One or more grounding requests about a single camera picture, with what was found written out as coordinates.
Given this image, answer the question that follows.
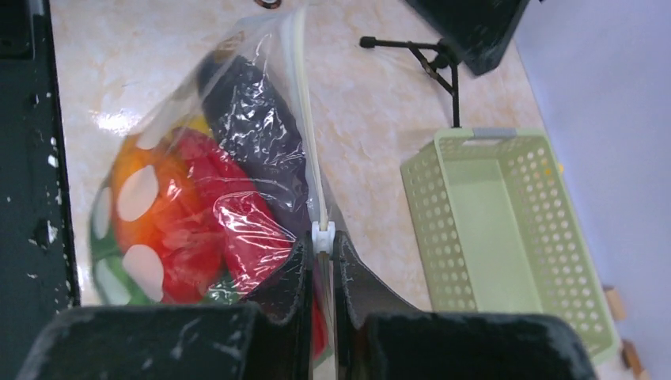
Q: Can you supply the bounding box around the red orange toy pepper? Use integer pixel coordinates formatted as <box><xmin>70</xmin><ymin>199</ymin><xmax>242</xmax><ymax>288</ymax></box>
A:
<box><xmin>110</xmin><ymin>135</ymin><xmax>222</xmax><ymax>304</ymax></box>

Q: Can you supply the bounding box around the red toy chili pepper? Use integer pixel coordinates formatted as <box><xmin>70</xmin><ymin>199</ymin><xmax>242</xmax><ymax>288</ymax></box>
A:
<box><xmin>177</xmin><ymin>129</ymin><xmax>295</xmax><ymax>294</ymax></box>

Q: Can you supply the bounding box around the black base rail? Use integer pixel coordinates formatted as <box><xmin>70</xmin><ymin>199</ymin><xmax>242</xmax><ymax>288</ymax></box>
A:
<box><xmin>1</xmin><ymin>1</ymin><xmax>80</xmax><ymax>379</ymax></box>

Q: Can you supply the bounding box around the cork at back wall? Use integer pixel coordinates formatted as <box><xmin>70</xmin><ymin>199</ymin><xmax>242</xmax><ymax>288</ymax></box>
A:
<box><xmin>603</xmin><ymin>285</ymin><xmax>627</xmax><ymax>321</ymax></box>

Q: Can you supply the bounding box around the light green plastic basket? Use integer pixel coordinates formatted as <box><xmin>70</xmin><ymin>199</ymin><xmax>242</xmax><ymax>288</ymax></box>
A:
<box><xmin>400</xmin><ymin>128</ymin><xmax>620</xmax><ymax>365</ymax></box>

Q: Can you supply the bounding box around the clear zip top bag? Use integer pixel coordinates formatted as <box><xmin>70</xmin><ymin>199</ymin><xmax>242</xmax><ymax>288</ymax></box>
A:
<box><xmin>88</xmin><ymin>6</ymin><xmax>347</xmax><ymax>368</ymax></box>

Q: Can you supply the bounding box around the poker chip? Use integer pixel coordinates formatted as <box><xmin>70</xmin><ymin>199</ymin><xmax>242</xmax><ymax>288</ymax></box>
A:
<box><xmin>255</xmin><ymin>0</ymin><xmax>282</xmax><ymax>10</ymax></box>

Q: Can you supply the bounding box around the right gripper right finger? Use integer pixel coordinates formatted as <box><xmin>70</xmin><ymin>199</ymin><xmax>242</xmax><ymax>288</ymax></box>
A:
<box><xmin>332</xmin><ymin>231</ymin><xmax>597</xmax><ymax>379</ymax></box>

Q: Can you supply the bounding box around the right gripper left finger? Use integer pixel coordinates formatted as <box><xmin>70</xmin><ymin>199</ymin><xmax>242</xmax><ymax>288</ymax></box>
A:
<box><xmin>17</xmin><ymin>236</ymin><xmax>313</xmax><ymax>379</ymax></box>

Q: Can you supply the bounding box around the brown cork piece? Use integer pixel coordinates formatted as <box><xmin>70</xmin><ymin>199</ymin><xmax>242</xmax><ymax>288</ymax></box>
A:
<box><xmin>621</xmin><ymin>340</ymin><xmax>645</xmax><ymax>378</ymax></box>

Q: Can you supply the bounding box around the pink microphone on tripod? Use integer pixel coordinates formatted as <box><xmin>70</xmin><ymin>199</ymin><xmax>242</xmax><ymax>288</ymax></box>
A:
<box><xmin>358</xmin><ymin>36</ymin><xmax>461</xmax><ymax>128</ymax></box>

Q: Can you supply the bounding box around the green toy cabbage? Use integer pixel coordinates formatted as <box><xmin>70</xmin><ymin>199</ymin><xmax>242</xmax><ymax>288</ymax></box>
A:
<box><xmin>89</xmin><ymin>178</ymin><xmax>242</xmax><ymax>305</ymax></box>

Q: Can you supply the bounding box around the purple toy eggplant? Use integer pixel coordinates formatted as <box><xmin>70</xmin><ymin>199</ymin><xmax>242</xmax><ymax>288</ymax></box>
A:
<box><xmin>196</xmin><ymin>54</ymin><xmax>311</xmax><ymax>237</ymax></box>

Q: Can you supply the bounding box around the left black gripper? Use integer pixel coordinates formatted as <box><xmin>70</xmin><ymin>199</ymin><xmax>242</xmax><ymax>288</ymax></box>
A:
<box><xmin>407</xmin><ymin>0</ymin><xmax>529</xmax><ymax>76</ymax></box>

